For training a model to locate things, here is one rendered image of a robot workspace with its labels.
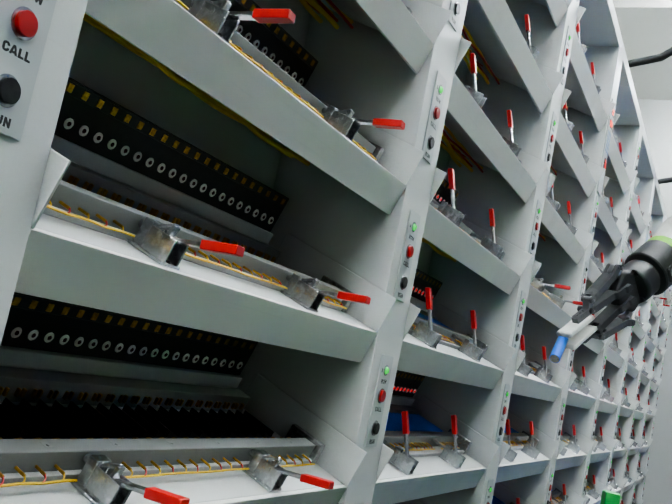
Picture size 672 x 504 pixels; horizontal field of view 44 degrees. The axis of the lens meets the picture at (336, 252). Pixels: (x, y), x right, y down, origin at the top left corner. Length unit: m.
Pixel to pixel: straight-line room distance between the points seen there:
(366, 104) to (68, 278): 0.65
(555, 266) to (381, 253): 1.42
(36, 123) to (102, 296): 0.15
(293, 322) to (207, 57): 0.31
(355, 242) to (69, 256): 0.58
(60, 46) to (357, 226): 0.62
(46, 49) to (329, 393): 0.66
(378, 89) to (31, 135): 0.68
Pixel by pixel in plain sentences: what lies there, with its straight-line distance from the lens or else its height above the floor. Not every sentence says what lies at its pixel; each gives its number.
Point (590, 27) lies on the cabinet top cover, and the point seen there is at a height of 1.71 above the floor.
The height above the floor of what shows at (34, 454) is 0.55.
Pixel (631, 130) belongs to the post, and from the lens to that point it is 3.29.
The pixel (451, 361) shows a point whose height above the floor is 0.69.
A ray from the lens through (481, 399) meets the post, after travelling 1.76.
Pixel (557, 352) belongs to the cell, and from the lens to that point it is 1.47.
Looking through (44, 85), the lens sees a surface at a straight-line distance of 0.57.
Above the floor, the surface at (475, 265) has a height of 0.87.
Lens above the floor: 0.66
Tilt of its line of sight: 7 degrees up
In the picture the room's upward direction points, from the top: 12 degrees clockwise
